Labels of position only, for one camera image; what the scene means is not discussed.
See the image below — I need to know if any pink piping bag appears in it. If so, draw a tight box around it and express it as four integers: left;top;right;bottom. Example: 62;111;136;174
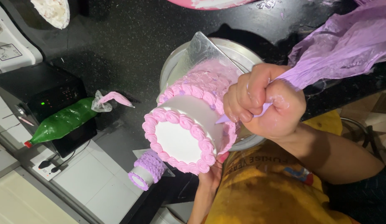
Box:
91;90;136;113

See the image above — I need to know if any white appliance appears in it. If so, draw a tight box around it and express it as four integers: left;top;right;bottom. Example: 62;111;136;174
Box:
0;0;43;76

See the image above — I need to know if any small purple rosette cake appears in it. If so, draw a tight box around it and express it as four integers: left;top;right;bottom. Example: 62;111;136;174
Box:
128;150;167;191

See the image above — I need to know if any pink mixing bowl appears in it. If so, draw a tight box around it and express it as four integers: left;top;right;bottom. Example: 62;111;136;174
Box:
166;0;259;11

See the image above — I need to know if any metal cake turntable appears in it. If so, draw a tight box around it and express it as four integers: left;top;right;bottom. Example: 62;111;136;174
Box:
159;37;268;152

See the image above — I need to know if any person's left hand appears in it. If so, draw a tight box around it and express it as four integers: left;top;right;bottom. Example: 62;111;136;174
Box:
197;151;230;195

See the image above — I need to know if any person's dark clothing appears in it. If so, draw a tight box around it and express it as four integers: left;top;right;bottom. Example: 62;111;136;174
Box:
322;165;386;224

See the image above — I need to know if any large silver cake board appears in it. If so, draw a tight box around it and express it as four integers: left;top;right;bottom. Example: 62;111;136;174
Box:
166;31;245;103

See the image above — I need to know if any person's right hand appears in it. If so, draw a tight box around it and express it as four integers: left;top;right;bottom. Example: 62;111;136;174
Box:
223;64;307;141

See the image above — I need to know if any white wall socket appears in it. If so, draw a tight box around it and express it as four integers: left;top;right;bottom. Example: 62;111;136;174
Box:
32;152;67;181

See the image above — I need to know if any green plastic bottle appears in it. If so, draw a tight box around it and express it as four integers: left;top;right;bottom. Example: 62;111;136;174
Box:
24;97;98;149

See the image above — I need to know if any purple piping bag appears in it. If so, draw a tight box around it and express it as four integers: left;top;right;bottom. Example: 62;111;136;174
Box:
215;0;386;125

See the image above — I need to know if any black metal stool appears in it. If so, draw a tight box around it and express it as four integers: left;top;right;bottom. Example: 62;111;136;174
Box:
339;117;383;162

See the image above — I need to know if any black countertop appliance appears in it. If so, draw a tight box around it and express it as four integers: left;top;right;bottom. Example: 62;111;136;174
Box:
0;62;98;158

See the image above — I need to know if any pink rosette cake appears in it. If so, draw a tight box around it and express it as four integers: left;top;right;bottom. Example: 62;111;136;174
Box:
142;59;243;175

